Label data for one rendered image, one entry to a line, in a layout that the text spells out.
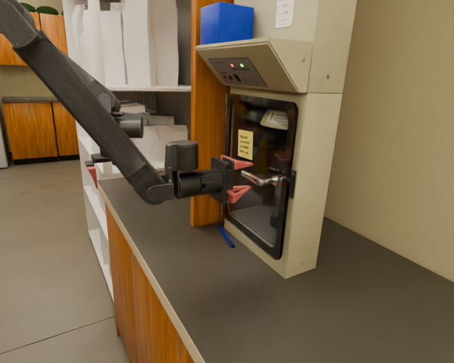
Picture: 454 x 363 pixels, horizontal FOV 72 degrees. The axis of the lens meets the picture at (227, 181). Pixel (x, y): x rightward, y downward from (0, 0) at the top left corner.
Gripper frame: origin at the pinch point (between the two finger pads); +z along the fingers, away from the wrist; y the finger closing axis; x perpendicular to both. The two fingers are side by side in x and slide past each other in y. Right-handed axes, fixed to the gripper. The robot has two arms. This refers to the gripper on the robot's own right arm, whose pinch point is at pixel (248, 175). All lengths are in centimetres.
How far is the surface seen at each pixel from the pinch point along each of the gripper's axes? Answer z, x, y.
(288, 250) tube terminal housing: 6.1, -11.0, -17.4
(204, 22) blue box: -4.6, 17.1, 36.3
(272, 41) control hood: -4.5, -11.1, 30.3
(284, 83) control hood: 1.8, -8.3, 22.9
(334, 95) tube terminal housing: 14.6, -11.0, 20.6
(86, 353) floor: -38, 84, -120
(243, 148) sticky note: 4.6, 9.8, 4.7
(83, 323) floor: -37, 107, -120
